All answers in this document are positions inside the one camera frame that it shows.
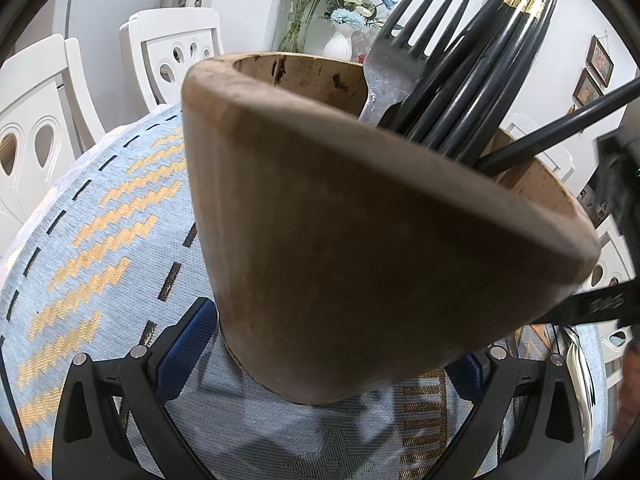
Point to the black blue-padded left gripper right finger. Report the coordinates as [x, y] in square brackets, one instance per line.
[547, 440]

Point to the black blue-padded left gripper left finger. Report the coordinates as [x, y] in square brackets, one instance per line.
[91, 442]

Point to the wooden utensil holder cup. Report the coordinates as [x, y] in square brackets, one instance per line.
[344, 258]

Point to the black chopstick with gold band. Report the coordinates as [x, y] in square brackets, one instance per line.
[445, 75]

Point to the silver metal fork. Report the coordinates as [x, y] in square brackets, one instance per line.
[394, 64]

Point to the blue patterned woven table mat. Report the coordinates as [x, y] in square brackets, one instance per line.
[114, 259]

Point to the white chair at left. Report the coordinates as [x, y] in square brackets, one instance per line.
[44, 93]

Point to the white dining chair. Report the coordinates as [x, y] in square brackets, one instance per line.
[158, 47]

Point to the white vase with flowers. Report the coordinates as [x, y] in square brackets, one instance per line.
[298, 15]

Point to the framed wall picture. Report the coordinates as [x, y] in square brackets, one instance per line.
[600, 62]

